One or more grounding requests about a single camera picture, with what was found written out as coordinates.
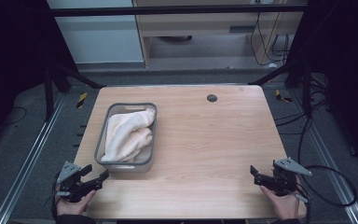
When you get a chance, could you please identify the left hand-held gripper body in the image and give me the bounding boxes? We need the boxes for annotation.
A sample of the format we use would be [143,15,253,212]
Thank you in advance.
[55,161,91,203]

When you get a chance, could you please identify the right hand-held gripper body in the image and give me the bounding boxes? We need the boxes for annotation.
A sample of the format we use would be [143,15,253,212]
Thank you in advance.
[271,157,313,203]

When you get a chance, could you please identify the gray plastic basket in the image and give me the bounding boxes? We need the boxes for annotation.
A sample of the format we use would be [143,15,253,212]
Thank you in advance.
[93,102,158,174]

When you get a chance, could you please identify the cream white towel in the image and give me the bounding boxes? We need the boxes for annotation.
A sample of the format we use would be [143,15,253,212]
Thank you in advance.
[101,107,157,163]

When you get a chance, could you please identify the person's left hand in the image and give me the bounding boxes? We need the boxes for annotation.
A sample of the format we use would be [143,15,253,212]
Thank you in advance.
[55,189,97,217]

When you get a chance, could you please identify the person's right hand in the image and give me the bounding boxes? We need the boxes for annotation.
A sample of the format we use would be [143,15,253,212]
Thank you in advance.
[259,185,300,221]

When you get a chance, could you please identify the yellow black tape strip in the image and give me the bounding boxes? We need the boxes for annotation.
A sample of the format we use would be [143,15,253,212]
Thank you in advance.
[274,89,293,104]
[76,91,89,109]

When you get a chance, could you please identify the black metal stand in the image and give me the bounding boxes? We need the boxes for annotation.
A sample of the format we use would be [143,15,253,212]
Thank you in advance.
[42,60,107,123]
[247,60,314,119]

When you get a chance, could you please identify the dark curtain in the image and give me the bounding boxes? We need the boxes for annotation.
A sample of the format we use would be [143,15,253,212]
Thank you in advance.
[0,0,79,152]
[287,0,358,173]

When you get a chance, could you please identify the white cabinet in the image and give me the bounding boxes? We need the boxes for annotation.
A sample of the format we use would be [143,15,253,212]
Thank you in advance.
[47,0,145,65]

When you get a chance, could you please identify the black floor cables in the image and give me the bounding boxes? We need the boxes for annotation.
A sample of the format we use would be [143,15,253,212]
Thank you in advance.
[274,74,335,166]

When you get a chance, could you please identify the aluminium floor rail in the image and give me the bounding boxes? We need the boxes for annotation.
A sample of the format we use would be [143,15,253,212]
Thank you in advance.
[0,92,68,224]
[291,89,358,224]

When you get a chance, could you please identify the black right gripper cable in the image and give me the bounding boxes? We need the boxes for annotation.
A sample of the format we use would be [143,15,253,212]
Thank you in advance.
[297,164,358,208]

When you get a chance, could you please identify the thin black floor cable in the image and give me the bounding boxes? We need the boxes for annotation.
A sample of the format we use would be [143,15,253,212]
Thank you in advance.
[0,106,28,127]

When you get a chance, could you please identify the black hanging desk cables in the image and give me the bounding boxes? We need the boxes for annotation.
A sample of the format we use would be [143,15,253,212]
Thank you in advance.
[249,11,291,67]

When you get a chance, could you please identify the black horizontal frame bar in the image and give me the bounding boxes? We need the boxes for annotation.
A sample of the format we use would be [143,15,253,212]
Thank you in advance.
[48,4,309,18]

